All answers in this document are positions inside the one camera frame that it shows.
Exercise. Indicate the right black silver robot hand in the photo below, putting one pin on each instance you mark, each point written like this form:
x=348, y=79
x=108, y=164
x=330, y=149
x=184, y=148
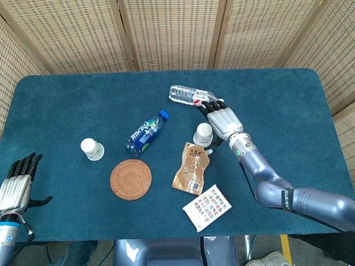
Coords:
x=223, y=119

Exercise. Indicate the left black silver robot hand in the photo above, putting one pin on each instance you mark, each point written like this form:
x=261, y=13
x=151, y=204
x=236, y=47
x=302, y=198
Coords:
x=14, y=191

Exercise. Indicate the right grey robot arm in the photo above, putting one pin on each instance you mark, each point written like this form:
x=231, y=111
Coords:
x=314, y=201

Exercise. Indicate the clear plastic water bottle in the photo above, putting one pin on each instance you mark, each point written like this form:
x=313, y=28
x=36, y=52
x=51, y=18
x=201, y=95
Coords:
x=183, y=95

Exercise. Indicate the brown spouted drink pouch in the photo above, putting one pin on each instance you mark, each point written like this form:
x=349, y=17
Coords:
x=190, y=170

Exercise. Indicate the blue sports drink bottle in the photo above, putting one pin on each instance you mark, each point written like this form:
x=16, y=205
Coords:
x=145, y=135

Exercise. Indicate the blue jeans leg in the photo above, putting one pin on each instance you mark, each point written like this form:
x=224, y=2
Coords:
x=71, y=259

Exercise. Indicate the white packet with coloured pictures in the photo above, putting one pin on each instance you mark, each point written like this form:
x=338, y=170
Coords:
x=207, y=207

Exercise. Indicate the blue felt table cloth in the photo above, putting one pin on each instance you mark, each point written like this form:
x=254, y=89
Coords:
x=63, y=113

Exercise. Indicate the bamboo folding screen panel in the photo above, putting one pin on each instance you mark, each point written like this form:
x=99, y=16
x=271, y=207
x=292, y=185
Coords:
x=171, y=28
x=6, y=72
x=335, y=54
x=354, y=141
x=264, y=25
x=72, y=31

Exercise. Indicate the round woven brown coaster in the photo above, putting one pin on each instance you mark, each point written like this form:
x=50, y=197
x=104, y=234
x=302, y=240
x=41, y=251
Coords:
x=131, y=179

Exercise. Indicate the metal table leg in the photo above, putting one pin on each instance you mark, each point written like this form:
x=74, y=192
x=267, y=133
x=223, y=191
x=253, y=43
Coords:
x=250, y=245

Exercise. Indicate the grey blue robot torso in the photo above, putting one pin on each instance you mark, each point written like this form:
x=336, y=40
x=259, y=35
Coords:
x=170, y=256

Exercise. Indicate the white sneaker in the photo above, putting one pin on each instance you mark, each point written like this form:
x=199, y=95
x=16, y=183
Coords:
x=269, y=262

